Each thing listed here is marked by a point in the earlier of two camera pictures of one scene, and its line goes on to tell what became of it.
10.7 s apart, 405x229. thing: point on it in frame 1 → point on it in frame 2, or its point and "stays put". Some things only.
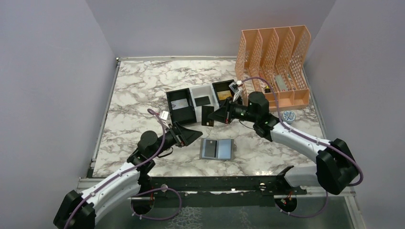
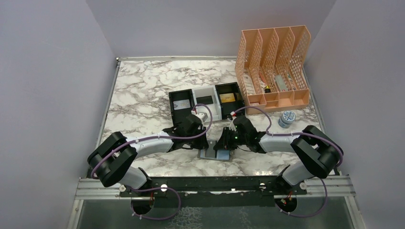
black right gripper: (222, 114) → (223, 143)
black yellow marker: (267, 89) stays put
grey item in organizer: (281, 82) stays put
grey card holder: (217, 149) stays put
